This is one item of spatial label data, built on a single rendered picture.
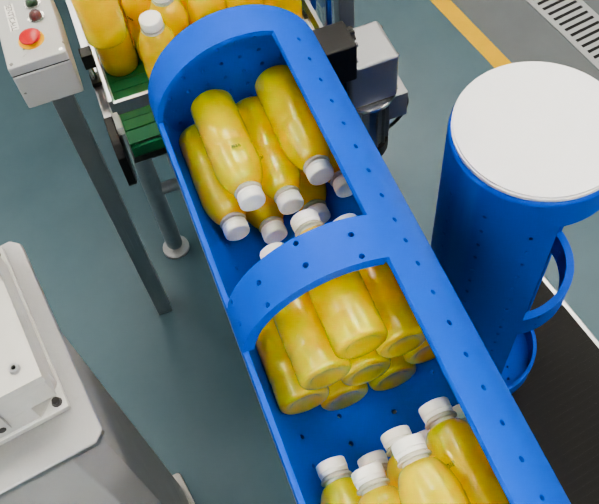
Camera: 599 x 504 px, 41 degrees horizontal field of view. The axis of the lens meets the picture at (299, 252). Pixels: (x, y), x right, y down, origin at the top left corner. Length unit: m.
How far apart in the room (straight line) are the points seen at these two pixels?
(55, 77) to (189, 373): 1.06
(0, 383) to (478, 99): 0.84
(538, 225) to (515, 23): 1.75
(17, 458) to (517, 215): 0.79
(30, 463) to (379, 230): 0.49
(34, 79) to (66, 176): 1.27
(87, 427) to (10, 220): 1.72
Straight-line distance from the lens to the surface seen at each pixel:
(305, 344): 1.00
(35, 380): 0.92
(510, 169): 1.27
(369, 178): 1.03
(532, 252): 1.37
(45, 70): 1.44
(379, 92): 1.71
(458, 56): 2.85
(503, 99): 1.36
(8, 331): 0.96
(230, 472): 2.14
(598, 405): 2.09
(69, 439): 1.00
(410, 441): 0.92
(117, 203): 1.88
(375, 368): 1.06
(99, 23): 1.37
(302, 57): 1.17
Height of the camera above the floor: 2.05
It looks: 59 degrees down
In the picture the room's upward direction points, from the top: 8 degrees counter-clockwise
